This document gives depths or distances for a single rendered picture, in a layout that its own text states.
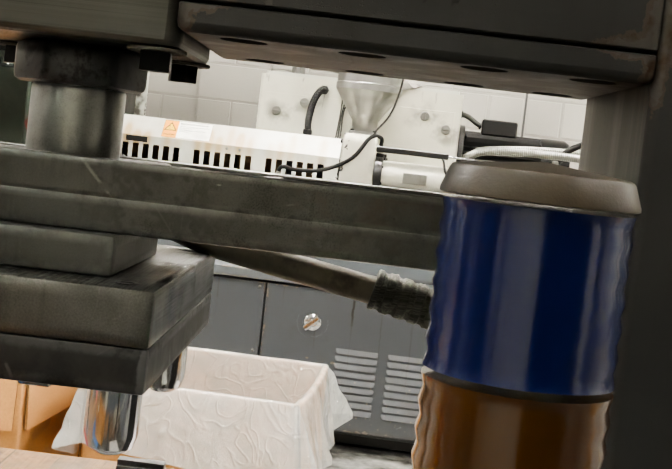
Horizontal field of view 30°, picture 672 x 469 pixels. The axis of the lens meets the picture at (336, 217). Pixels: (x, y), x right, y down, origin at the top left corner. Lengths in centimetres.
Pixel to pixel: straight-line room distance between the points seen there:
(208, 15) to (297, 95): 514
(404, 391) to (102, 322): 459
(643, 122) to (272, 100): 516
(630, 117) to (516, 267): 25
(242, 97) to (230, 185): 649
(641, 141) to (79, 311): 20
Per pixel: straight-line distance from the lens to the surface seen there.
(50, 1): 47
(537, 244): 23
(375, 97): 522
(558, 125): 695
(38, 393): 287
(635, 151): 46
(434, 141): 554
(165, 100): 709
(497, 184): 23
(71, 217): 47
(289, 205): 46
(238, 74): 696
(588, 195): 23
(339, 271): 58
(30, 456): 115
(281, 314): 501
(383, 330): 499
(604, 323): 24
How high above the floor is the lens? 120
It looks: 3 degrees down
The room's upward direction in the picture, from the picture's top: 7 degrees clockwise
